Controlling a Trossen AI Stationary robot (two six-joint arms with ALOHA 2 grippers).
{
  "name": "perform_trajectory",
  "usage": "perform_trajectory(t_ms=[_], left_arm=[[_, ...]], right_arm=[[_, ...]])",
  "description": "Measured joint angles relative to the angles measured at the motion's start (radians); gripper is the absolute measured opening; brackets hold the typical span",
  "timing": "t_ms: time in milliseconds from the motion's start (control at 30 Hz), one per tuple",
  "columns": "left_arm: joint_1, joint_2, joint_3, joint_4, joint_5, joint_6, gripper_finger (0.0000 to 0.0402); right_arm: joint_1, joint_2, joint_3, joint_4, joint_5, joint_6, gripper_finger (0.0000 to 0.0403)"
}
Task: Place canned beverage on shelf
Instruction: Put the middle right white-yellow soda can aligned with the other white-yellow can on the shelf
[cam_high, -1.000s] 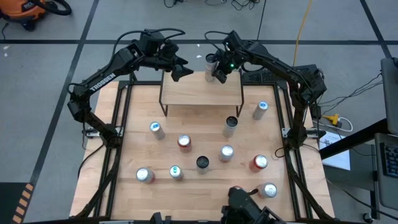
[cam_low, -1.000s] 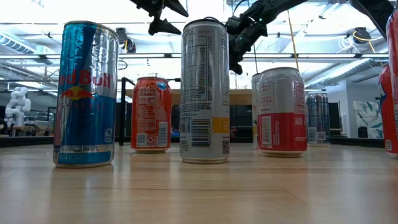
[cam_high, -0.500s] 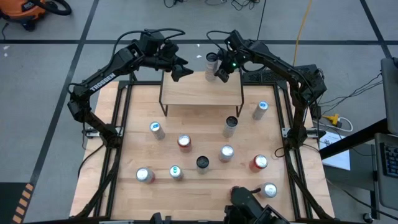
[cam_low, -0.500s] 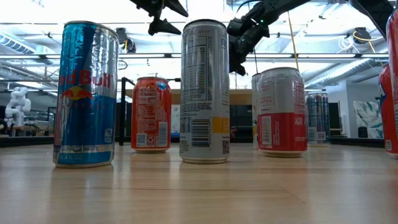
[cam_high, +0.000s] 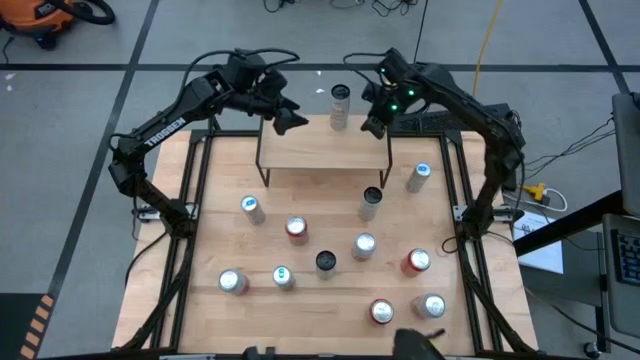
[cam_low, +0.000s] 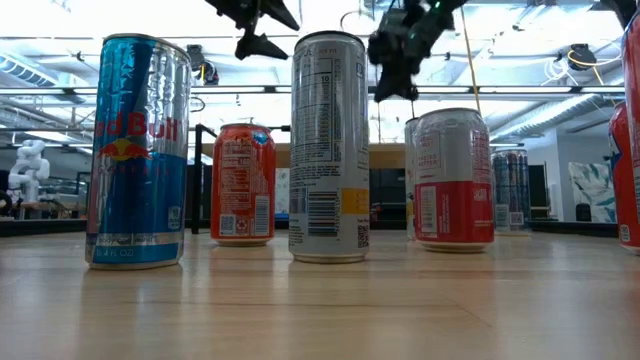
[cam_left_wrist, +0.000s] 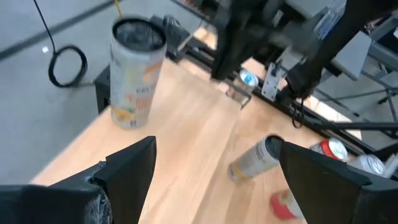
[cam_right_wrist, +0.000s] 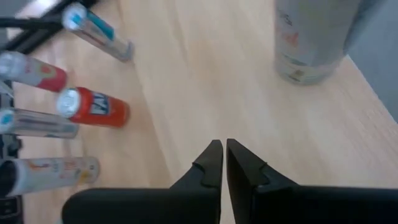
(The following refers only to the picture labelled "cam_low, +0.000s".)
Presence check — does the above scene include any yellow cable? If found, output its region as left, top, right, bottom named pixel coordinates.
left=459, top=7, right=482, bottom=115

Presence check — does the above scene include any black hanging ceiling device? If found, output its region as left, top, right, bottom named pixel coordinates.
left=185, top=43, right=221, bottom=87

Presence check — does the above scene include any black cabinet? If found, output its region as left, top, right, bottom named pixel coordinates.
left=369, top=168, right=407, bottom=224

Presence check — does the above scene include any black reel yellow cord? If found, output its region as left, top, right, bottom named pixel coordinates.
left=567, top=43, right=599, bottom=71

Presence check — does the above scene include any blue silver Red Bull can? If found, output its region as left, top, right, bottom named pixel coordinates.
left=85, top=33, right=194, bottom=272

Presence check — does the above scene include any white teal patterned panel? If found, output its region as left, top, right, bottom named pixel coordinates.
left=568, top=160, right=618, bottom=224

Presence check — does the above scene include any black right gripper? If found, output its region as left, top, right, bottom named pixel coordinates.
left=368, top=7, right=431, bottom=103

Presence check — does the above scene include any black horizontal overhead beam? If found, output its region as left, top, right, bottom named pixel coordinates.
left=0, top=85, right=626, bottom=97

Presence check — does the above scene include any orange red soda can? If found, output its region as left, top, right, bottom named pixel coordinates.
left=210, top=123, right=278, bottom=248

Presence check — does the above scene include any white red Spindrift can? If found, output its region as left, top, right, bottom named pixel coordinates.
left=412, top=107, right=496, bottom=254

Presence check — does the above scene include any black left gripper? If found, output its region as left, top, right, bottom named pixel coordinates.
left=204, top=0, right=301, bottom=61

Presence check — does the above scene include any wooden shelf black metal frame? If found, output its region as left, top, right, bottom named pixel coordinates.
left=192, top=123, right=416, bottom=235

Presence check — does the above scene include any white Celsius can black lid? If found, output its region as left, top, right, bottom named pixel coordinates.
left=288, top=30, right=371, bottom=265
left=403, top=117, right=421, bottom=241

